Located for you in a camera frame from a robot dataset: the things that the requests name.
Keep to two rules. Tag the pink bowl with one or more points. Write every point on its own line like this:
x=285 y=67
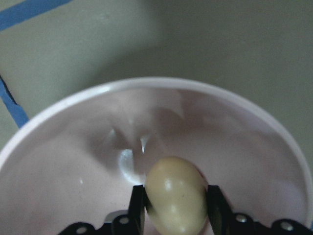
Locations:
x=79 y=159

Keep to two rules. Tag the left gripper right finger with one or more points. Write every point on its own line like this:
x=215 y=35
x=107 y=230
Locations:
x=226 y=222

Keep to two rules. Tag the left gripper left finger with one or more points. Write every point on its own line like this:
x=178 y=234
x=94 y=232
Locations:
x=122 y=222

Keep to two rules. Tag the brown egg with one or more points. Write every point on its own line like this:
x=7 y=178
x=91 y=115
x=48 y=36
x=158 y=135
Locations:
x=176 y=193

